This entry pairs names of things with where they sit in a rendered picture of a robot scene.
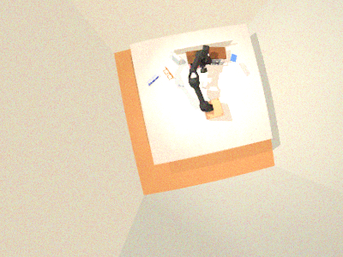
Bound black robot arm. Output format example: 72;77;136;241
188;45;214;112

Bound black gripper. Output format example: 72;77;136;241
199;61;207;73

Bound blue flat rectangular slab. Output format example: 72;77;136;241
231;53;237;62

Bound beige flat panel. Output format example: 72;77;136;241
174;39;233;55

